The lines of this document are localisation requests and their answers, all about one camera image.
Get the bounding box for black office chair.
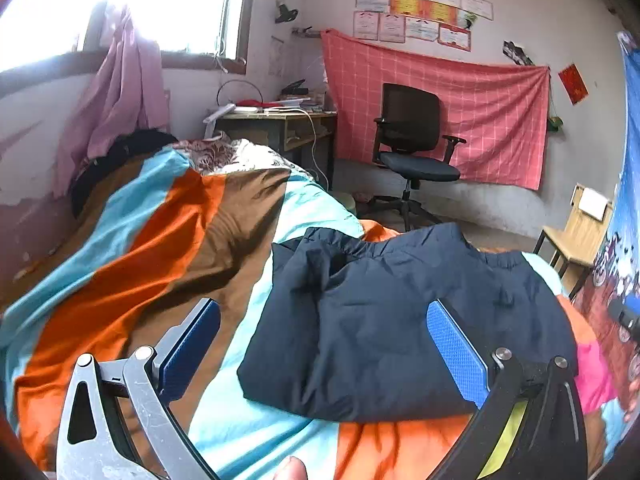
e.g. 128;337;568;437
371;82;467;233

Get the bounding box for person's left hand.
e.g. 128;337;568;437
274;455;310;480

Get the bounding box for pink curtain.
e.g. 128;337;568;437
52;2;171;198

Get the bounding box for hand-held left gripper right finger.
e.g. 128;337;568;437
426;299;588;480

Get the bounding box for wooden chair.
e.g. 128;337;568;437
532;183;615;301

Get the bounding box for black cloth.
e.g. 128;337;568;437
70;129;180;218

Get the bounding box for stack of books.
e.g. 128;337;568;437
280;79;326;111

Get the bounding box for group of wall certificates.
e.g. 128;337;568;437
352;0;495;52

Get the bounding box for white cable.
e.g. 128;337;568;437
295;107;328;186

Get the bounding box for printed blue blanket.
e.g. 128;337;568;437
570;30;640;461

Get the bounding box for window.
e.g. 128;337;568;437
0;0;261;73

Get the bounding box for red paper wall decoration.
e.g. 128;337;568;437
557;62;590;106

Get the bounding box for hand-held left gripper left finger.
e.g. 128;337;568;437
56;297;222;480

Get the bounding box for black wire hoop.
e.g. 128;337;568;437
216;79;265;108

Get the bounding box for white folding stand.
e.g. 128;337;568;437
202;103;236;138

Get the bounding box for navy padded jacket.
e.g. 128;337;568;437
236;222;581;423

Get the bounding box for wooden desk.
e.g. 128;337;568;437
216;110;338;191

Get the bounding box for red checked wall cloth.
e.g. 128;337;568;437
320;28;551;192

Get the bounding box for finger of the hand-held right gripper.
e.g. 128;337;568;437
607;299;640;343

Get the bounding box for pink cloth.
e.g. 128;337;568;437
575;340;618;411

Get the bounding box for white paper sheet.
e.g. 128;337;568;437
580;187;608;221

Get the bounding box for floral patterned bedding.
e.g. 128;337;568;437
172;130;316;181

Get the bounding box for dark wall hanging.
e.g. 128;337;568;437
502;40;535;67

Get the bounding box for striped orange blue brown blanket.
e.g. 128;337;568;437
0;146;608;480

